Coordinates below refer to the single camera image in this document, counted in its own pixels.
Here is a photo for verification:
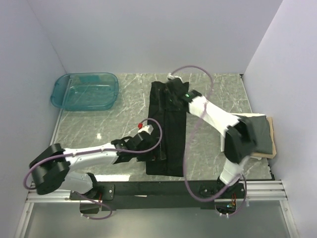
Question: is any black t shirt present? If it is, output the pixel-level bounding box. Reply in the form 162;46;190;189
146;81;187;177

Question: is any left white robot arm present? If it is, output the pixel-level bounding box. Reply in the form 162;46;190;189
30;130;162;199

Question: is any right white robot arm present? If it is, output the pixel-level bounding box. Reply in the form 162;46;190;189
166;75;257;198

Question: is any black base crossbar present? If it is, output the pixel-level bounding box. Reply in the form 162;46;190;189
84;180;246;210

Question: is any teal plastic bin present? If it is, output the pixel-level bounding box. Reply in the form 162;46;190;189
50;73;119;112

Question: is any folded dark grey shirt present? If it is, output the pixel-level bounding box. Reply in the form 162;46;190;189
239;115;272;154

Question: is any brown cardboard board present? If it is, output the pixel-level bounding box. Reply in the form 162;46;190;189
251;117;276;160

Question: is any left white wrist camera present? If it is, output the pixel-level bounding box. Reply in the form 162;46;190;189
138;122;154;134

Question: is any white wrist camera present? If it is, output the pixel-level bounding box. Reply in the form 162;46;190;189
167;73;183;82
138;122;154;134

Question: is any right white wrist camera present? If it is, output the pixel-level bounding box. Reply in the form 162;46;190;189
167;73;183;82

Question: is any aluminium frame rail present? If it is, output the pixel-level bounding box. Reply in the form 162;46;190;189
26;180;288;203

